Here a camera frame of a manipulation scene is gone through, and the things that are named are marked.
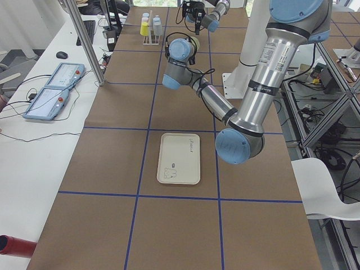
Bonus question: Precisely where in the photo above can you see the white plastic chair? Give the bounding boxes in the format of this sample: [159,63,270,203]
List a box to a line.
[291,157,359,221]

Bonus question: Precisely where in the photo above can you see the red cylinder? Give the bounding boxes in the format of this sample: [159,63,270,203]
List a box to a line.
[1,235,37,258]

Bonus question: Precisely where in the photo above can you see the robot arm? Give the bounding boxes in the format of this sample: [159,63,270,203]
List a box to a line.
[162,1,332,164]
[181,0,231,35]

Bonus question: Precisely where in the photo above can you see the grey plastic cup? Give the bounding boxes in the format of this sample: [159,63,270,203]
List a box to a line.
[153,23,163,37]

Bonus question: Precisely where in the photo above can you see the cream plastic cup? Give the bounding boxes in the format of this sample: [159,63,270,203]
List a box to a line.
[193,37,200,51]

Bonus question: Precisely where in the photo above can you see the aluminium frame shelf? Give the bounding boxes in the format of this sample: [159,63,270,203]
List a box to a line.
[275,37,359,269]

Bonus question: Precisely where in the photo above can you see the teach pendant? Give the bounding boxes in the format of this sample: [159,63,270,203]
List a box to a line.
[45,62,85,89]
[22,87,69,121]

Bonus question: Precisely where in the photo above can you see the aluminium frame post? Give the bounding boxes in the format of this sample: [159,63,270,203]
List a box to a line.
[63,0,105,86]

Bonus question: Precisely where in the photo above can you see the black computer mouse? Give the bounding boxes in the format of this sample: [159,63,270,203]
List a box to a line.
[56,51,68,59]

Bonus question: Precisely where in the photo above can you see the yellow plastic cup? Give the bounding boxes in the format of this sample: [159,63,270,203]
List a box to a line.
[140,21,149,37]

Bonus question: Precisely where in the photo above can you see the white wire cup rack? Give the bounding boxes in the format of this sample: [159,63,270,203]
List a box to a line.
[143,10,161,45]

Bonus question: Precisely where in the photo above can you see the black keyboard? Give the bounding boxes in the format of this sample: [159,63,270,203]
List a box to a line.
[83,20,96,44]

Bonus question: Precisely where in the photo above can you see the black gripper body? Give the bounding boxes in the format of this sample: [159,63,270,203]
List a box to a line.
[187,38,197,65]
[182,1,206,20]

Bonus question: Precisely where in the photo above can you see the upper teach pendant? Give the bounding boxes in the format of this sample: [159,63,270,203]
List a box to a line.
[45,62,85,89]

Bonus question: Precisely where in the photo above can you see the cream plastic tray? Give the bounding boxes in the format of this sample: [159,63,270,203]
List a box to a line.
[157,133,200,185]

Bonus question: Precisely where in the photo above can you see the blue cup back row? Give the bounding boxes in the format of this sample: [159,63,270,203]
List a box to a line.
[153,17,161,25]

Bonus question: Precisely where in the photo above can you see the lower teach pendant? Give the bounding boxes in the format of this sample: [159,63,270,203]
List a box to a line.
[22,87,69,121]

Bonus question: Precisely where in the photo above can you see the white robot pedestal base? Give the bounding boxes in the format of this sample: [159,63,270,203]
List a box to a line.
[222,72,245,100]

